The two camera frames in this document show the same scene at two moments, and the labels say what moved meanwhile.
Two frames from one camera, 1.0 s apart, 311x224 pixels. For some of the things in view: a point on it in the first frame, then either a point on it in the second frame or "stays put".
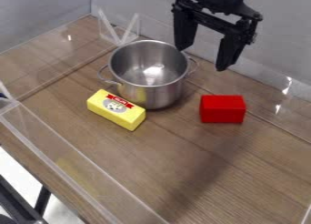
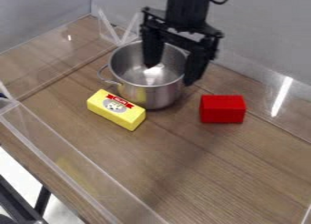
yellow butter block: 113,108 stays put
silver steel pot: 150,70 stays put
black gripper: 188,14 -> 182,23
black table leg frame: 16,205 stays put
